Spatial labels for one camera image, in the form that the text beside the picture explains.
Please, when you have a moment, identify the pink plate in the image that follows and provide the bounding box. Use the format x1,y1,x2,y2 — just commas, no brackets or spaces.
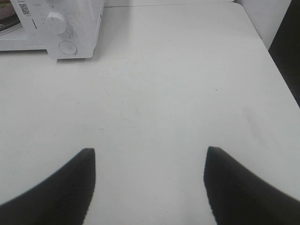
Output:
0,2,16,20

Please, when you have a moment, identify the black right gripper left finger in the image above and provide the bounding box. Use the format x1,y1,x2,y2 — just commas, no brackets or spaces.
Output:
0,148,96,225

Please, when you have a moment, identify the white lower microwave knob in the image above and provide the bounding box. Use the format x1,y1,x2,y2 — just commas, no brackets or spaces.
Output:
46,12,68,34

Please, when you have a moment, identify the white microwave oven body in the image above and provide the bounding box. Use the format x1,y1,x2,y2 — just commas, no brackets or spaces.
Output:
0,0,105,60

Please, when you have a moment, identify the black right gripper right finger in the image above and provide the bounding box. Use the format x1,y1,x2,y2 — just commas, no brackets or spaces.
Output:
203,146,300,225

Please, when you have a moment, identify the round door release button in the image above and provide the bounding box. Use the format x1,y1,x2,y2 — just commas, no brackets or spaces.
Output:
59,41,77,55

